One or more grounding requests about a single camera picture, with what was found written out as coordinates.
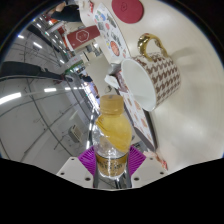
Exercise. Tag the red paper cup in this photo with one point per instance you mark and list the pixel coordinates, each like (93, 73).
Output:
(81, 36)

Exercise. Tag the clear bottle with yellow cap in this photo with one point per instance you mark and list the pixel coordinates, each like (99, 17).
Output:
(111, 133)

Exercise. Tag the colourful sticker sheet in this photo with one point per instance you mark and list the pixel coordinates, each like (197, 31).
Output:
(108, 30)

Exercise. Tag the white crumpled napkin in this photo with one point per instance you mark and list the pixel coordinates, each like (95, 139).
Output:
(111, 81)

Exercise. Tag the ceiling air conditioner unit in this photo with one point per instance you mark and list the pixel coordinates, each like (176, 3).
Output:
(75, 133)

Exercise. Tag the group of ceiling lights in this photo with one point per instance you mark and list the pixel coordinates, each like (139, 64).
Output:
(10, 97)

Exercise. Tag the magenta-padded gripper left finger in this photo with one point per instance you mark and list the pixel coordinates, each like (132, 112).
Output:
(86, 160)

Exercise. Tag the dark food tray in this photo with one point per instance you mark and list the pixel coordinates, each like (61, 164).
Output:
(151, 133)

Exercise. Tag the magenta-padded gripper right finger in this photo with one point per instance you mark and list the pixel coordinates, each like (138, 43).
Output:
(137, 160)

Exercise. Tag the flat round red coaster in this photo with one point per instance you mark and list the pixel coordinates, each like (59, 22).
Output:
(127, 10)

